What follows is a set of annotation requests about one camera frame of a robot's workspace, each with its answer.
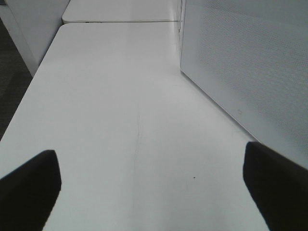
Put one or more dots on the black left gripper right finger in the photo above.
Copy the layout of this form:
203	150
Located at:
278	186

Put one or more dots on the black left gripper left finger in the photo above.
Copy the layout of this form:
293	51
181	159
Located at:
28	194

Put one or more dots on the white microwave door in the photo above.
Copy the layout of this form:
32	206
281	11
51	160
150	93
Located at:
251	57

